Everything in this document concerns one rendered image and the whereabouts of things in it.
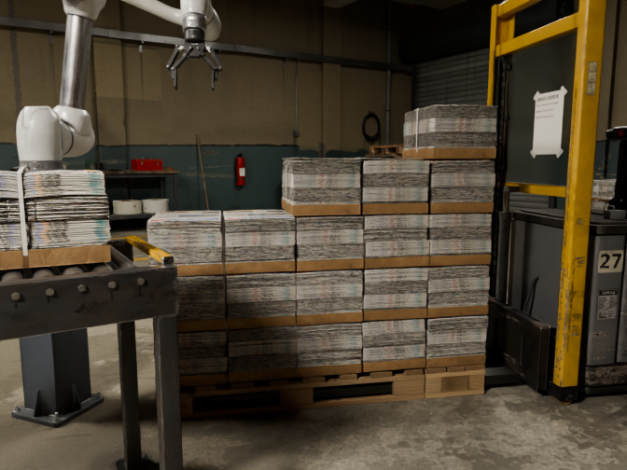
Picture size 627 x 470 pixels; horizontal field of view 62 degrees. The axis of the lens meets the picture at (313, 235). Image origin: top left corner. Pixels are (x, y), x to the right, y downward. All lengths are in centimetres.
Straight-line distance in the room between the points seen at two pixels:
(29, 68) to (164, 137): 208
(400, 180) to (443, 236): 31
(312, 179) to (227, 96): 728
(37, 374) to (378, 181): 161
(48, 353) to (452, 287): 170
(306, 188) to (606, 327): 145
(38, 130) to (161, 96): 673
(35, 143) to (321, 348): 140
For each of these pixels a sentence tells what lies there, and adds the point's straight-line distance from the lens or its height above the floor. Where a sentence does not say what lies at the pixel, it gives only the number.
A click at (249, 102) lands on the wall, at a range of 949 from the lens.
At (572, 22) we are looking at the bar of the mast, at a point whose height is 161.
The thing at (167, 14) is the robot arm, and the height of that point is 164.
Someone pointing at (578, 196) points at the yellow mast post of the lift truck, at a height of 91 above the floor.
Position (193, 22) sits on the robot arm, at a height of 156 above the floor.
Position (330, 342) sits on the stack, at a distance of 227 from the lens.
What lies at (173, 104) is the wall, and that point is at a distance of 901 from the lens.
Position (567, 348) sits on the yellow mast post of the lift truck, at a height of 27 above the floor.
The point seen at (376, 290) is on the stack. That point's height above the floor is 51.
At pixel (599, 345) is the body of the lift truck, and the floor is 26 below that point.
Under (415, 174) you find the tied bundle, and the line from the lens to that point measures 224.
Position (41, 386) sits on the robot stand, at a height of 14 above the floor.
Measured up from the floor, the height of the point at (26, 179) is 102.
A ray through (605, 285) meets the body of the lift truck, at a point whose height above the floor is 52.
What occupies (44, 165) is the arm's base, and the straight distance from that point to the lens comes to 231.
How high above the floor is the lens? 106
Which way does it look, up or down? 8 degrees down
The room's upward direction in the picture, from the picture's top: straight up
